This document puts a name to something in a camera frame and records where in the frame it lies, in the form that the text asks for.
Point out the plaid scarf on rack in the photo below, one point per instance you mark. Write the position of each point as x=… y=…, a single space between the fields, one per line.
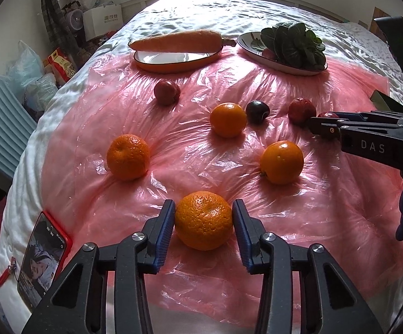
x=59 y=33

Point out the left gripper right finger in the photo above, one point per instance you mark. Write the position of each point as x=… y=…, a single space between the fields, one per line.
x=330 y=302

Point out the white round plate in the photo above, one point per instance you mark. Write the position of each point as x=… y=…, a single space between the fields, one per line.
x=252 y=46

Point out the red plum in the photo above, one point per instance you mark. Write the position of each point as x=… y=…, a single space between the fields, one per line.
x=166 y=92
x=328 y=115
x=300 y=110

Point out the red case smartphone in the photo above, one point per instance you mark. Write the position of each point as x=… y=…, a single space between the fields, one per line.
x=46 y=251

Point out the carrot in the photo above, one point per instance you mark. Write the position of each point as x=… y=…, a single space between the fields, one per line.
x=197 y=41

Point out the blue translucent plastic bag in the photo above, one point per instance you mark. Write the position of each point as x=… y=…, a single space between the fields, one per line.
x=29 y=81

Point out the dark purple plum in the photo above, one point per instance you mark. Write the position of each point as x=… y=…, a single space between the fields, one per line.
x=257 y=112

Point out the white paper shopping bag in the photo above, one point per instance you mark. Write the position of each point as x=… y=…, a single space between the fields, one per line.
x=101 y=20

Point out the large bumpy mandarin orange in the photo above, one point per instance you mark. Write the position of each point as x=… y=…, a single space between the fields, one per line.
x=203 y=220

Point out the green rectangular tray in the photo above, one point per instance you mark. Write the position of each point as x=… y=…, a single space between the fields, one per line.
x=383 y=102

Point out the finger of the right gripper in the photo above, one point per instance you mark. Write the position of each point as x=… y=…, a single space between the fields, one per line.
x=371 y=116
x=352 y=130

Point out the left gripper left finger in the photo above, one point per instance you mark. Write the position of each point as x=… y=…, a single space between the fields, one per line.
x=76 y=301

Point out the red yellow snack bag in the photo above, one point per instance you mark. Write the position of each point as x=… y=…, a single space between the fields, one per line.
x=61 y=67

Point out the smooth orange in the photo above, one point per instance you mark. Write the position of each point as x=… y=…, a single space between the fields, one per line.
x=282 y=162
x=228 y=120

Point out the pink plastic sheet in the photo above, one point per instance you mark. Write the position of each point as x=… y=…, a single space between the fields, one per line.
x=346 y=203

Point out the light blue suitcase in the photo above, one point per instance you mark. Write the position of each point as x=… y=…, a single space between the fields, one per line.
x=16 y=127

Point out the orange oval plate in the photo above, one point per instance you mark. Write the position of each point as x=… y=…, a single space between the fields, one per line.
x=170 y=63

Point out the purple fan lower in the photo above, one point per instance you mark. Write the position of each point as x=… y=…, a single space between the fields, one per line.
x=74 y=20

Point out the green leafy vegetable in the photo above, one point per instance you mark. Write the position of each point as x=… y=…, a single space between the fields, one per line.
x=295 y=45

